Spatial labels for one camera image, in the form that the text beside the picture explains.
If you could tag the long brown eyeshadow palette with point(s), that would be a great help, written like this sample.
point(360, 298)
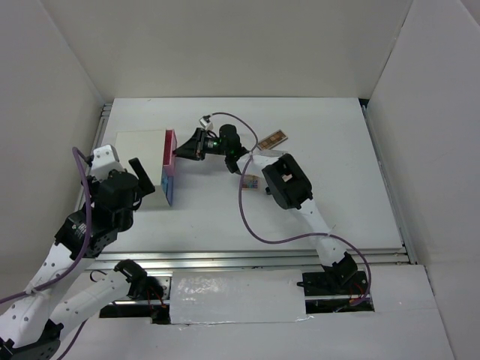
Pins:
point(272, 140)

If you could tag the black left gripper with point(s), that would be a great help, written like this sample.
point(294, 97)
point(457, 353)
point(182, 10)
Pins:
point(145, 188)

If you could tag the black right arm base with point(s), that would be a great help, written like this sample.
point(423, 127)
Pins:
point(322, 284)

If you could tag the pink drawer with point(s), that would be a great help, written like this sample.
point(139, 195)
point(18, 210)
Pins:
point(169, 158)

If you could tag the clear lip gloss tube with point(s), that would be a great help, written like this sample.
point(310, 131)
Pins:
point(271, 153)

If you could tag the light blue drawer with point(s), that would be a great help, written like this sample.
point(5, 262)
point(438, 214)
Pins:
point(164, 182)

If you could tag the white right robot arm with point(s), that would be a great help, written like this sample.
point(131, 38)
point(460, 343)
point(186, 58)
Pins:
point(287, 184)

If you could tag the colourful eyeshadow palette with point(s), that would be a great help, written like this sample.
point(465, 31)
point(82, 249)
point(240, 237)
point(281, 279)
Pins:
point(250, 182)

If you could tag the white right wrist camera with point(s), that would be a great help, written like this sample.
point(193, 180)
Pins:
point(206, 122)

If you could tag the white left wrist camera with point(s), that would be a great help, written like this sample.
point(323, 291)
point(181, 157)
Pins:
point(105, 160)

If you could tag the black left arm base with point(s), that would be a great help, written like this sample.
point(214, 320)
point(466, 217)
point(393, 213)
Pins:
point(153, 304)

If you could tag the aluminium frame rail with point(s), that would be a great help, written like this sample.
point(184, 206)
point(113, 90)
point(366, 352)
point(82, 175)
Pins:
point(253, 259)

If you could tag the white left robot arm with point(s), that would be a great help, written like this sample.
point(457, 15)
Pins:
point(38, 320)

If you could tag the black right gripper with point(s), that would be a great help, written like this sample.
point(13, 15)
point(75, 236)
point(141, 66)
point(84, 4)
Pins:
point(196, 148)

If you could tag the purple blue drawer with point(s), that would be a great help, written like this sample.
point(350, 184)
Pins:
point(169, 194)

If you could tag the square blush palette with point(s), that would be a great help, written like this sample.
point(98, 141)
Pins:
point(287, 177)

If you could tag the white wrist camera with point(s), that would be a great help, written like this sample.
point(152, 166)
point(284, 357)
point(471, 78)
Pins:
point(105, 160)
point(206, 122)

